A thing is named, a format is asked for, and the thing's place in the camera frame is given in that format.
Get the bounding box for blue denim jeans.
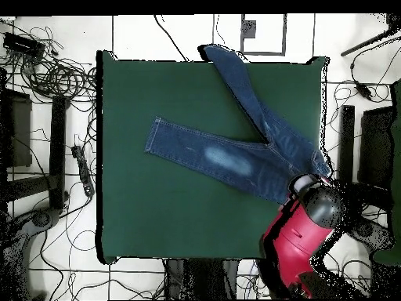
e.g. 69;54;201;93
143;44;332;205

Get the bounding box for dark flat panel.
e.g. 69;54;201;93
0;87;33;169
357;105;396;189

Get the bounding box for dark green table cloth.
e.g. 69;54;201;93
95;49;330;264

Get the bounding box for black power strip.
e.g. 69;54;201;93
70;144;96;198

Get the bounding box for black wheeled chair base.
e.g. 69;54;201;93
347;216;396;252
0;206;62;300

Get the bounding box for black power adapter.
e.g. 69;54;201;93
355;82;374;100

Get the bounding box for black tripod pole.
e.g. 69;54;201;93
340;13;401;57

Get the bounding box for black electronics box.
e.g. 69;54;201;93
2;31;46;59

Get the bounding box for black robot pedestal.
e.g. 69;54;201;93
164;258;240;300

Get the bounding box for black floor cable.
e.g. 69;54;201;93
153;14;190;61

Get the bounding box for black stand base frame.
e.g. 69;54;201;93
4;94;70;211
336;104;394;217

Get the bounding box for grey square floor frame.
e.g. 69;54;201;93
240;13;287;56

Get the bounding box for black cable tangle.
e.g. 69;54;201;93
0;24;98;104

